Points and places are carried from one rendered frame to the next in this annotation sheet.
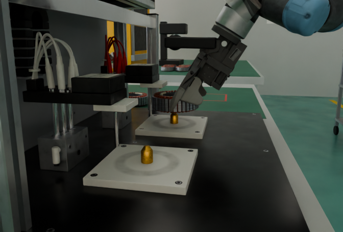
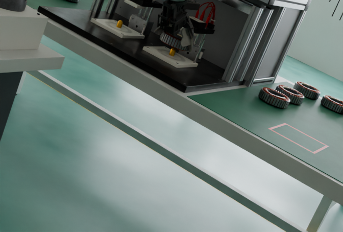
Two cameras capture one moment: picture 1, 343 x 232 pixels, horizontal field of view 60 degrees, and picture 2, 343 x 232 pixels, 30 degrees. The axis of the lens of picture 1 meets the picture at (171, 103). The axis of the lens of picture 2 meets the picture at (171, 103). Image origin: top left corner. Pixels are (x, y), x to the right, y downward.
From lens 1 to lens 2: 247 cm
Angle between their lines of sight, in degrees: 99
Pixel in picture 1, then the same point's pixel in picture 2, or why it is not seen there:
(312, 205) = (68, 31)
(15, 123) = not seen: outside the picture
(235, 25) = not seen: outside the picture
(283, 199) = (71, 21)
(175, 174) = (102, 22)
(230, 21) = not seen: outside the picture
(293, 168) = (96, 46)
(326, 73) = not seen: outside the picture
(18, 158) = not seen: outside the picture
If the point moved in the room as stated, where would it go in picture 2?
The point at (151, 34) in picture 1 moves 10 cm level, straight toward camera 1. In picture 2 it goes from (250, 20) to (223, 9)
